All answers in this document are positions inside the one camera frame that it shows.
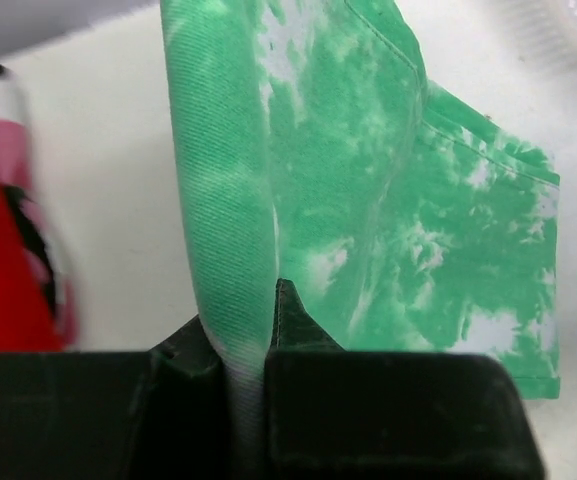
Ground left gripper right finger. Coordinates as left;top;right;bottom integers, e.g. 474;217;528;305
264;280;543;479

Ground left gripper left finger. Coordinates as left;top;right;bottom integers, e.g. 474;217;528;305
0;319;236;479

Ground green tie-dye trousers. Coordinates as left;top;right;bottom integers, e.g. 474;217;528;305
161;1;560;477

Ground folded patterned trousers under stack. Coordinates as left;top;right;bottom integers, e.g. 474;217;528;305
0;64;78;349

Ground white plastic basket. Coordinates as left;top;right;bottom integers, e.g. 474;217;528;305
490;0;577;73

